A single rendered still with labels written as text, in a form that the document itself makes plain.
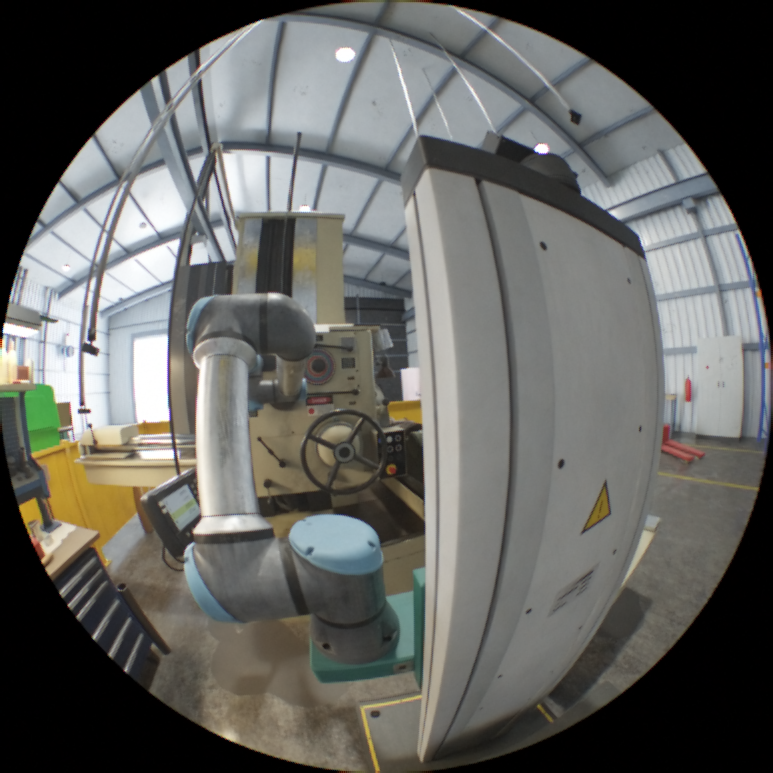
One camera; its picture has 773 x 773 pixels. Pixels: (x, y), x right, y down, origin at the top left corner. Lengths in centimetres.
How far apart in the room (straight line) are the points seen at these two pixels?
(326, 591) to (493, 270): 35
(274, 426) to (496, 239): 122
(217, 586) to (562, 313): 43
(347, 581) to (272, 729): 149
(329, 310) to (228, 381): 168
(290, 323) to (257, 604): 42
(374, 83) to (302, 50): 187
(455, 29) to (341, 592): 707
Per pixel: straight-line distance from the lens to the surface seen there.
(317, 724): 170
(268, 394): 84
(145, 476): 196
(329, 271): 215
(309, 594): 34
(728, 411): 707
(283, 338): 47
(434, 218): 17
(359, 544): 33
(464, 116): 767
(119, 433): 198
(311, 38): 726
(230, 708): 186
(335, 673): 49
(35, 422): 433
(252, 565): 34
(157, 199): 1148
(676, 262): 796
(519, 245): 20
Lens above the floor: 160
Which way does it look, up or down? 2 degrees down
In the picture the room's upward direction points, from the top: 4 degrees counter-clockwise
